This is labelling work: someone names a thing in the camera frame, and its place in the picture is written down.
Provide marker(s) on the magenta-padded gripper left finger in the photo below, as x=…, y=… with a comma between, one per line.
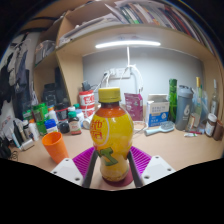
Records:
x=66, y=170

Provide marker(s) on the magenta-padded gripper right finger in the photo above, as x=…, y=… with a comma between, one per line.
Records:
x=158, y=170

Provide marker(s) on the yellow drink bottle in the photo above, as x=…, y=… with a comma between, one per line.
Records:
x=111, y=133

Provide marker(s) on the orange plastic cup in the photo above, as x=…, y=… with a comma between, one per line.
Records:
x=55, y=148

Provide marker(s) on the light blue hairbrush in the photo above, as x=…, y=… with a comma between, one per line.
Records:
x=166, y=127

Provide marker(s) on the dark bottle with green cap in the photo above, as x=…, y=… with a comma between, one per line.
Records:
x=74, y=126

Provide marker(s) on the white bottle with blue cap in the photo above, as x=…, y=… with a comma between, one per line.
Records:
x=51, y=126

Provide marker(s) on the small silver flask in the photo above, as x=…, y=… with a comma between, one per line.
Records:
x=27, y=144

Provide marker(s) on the white bottle with orange cap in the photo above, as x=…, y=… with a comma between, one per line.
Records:
x=34, y=130

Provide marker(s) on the white and blue box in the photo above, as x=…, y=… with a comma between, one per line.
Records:
x=158, y=111

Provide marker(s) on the green transparent container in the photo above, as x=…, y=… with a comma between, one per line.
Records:
x=39, y=113

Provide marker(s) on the grey shaker bottle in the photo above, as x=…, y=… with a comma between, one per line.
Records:
x=183, y=110

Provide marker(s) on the magenta pouch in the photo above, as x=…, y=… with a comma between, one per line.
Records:
x=134, y=106

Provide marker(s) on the dark jar with white lid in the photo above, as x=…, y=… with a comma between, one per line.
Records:
x=210, y=126

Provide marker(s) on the tall green bottle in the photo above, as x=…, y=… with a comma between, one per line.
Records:
x=172, y=100

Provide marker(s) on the brown mug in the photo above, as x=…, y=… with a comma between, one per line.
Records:
x=219, y=130

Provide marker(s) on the red and white canister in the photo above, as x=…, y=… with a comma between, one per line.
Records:
x=86, y=99

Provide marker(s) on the black electronic device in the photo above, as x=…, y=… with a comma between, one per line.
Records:
x=51, y=95

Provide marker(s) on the tall yellow-capped bottle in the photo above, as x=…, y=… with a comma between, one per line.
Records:
x=197, y=100

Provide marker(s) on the clear glass bottle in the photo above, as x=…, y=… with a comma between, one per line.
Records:
x=215, y=103

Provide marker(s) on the hanging dark clothes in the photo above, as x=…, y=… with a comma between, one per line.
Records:
x=16, y=76

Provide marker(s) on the white power strip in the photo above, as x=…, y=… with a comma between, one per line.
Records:
x=116, y=72

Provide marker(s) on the white desk lamp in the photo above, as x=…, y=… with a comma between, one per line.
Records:
x=128, y=43

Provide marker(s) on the wooden shelf unit with books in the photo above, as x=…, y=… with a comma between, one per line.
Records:
x=133, y=33

